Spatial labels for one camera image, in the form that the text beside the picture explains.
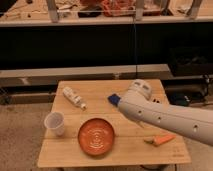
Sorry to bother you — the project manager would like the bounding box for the orange carrot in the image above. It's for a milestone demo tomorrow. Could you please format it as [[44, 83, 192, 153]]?
[[144, 134, 175, 146]]

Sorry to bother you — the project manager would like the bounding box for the white plastic bottle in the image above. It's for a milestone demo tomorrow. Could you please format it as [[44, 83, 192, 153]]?
[[62, 87, 86, 110]]

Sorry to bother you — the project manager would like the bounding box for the blue sponge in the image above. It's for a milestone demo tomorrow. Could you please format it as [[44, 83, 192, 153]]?
[[108, 94, 120, 106]]

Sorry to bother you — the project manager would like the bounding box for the metal shelf rail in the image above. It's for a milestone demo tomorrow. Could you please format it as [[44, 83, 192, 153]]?
[[0, 64, 170, 87]]

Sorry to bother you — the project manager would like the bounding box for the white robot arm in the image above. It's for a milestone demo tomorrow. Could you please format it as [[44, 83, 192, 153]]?
[[118, 79, 213, 146]]

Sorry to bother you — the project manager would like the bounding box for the red object on shelf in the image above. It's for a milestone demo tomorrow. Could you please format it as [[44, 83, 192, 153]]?
[[101, 0, 135, 17]]

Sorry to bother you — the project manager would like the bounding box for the vertical black cable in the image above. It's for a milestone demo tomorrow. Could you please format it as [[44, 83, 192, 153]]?
[[133, 15, 139, 80]]

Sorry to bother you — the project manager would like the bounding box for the wooden table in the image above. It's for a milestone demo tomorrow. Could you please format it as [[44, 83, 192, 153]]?
[[38, 80, 191, 168]]

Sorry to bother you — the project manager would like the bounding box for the orange ceramic bowl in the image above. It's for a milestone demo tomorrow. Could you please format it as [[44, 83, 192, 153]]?
[[78, 118, 115, 156]]

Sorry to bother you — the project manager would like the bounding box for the white plastic cup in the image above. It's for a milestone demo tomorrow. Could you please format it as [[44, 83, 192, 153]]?
[[44, 112, 65, 136]]

